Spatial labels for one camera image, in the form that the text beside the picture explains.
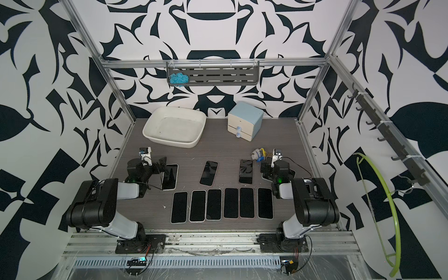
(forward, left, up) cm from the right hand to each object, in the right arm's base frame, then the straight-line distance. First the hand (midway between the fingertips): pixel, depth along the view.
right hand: (271, 157), depth 96 cm
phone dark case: (-23, +22, -4) cm, 32 cm away
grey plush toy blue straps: (+2, +7, 0) cm, 7 cm away
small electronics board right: (-47, 0, -7) cm, 48 cm away
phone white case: (-24, +38, -3) cm, 45 cm away
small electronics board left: (-45, +62, -7) cm, 77 cm away
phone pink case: (-22, +15, -5) cm, 27 cm away
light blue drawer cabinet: (+20, +14, +9) cm, 26 cm away
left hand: (+1, +63, +3) cm, 63 cm away
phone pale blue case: (-24, +48, -8) cm, 54 cm away
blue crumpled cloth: (+30, +49, +30) cm, 64 cm away
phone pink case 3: (-5, +14, -5) cm, 16 cm away
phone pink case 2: (-22, +6, -6) cm, 24 cm away
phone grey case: (-24, +31, -7) cm, 40 cm away
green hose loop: (-37, -25, +26) cm, 52 cm away
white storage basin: (+28, +58, -5) cm, 65 cm away
